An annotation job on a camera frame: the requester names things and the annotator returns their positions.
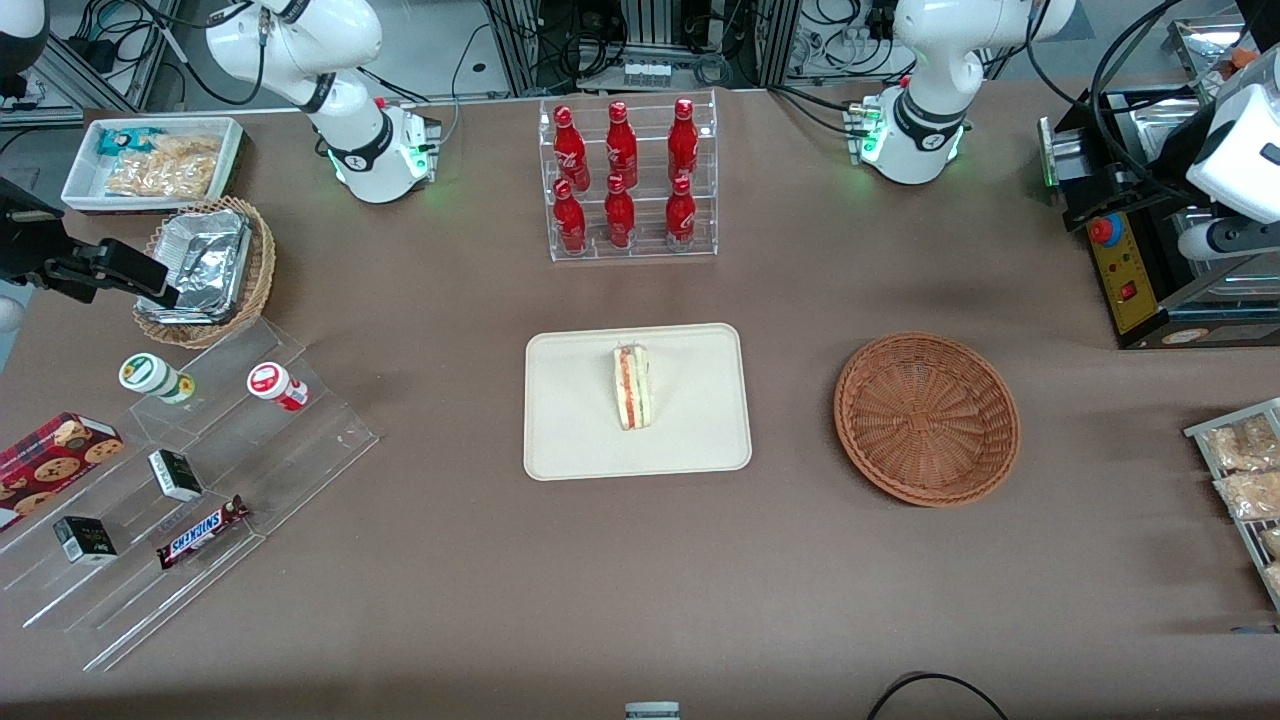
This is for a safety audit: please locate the blue snack packet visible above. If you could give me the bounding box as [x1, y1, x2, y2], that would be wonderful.
[96, 125, 163, 157]

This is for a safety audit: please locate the pale rectangular serving tray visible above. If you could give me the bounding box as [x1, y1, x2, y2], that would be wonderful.
[523, 322, 754, 483]

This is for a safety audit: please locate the small black carton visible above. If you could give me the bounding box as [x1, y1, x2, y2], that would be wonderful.
[147, 448, 205, 503]
[52, 515, 119, 566]

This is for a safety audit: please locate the steel tray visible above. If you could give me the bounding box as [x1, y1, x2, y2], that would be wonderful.
[1164, 14, 1251, 79]

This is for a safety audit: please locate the clear acrylic bottle rack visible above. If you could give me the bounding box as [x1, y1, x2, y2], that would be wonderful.
[537, 89, 720, 264]

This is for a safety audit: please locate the Snickers chocolate bar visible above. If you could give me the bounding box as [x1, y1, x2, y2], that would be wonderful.
[156, 495, 250, 571]

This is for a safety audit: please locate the black sealing machine yellow panel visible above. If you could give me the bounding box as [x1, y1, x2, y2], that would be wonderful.
[1038, 85, 1280, 350]

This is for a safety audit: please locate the red cookie box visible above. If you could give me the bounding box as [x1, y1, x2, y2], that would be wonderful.
[0, 411, 125, 533]

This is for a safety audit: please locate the grey metal snack tray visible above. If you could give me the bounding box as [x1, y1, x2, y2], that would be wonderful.
[1184, 397, 1280, 613]

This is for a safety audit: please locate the triangle sandwich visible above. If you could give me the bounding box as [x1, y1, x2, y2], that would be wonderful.
[613, 343, 654, 432]

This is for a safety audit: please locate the round brown wicker basket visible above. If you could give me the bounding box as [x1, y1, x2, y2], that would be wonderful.
[833, 331, 1022, 508]

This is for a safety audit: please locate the red cola bottle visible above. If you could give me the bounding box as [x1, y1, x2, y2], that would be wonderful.
[552, 104, 593, 193]
[552, 178, 590, 255]
[603, 173, 638, 250]
[664, 175, 698, 247]
[667, 97, 701, 185]
[604, 100, 640, 190]

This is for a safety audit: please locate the silver foil container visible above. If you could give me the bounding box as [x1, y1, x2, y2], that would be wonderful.
[138, 207, 253, 325]

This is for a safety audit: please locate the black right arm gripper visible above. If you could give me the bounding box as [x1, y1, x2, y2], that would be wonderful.
[0, 176, 183, 308]

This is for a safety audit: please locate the green lidded white cup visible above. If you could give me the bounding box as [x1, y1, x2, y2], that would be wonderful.
[119, 352, 197, 406]

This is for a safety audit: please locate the black cable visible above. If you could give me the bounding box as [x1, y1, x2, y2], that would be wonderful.
[865, 671, 1012, 720]

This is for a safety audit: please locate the clear acrylic stepped shelf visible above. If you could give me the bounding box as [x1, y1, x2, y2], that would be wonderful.
[0, 317, 380, 673]

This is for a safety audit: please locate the bag of yellow chips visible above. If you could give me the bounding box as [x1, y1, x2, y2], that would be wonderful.
[104, 134, 223, 199]

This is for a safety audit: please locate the white snack bin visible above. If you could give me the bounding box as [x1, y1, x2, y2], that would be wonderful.
[61, 116, 247, 216]

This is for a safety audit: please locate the tan wicker basket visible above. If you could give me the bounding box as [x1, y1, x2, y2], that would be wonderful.
[132, 196, 277, 350]

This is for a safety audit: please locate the red lidded white cup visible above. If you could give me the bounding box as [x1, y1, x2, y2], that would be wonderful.
[246, 361, 310, 413]

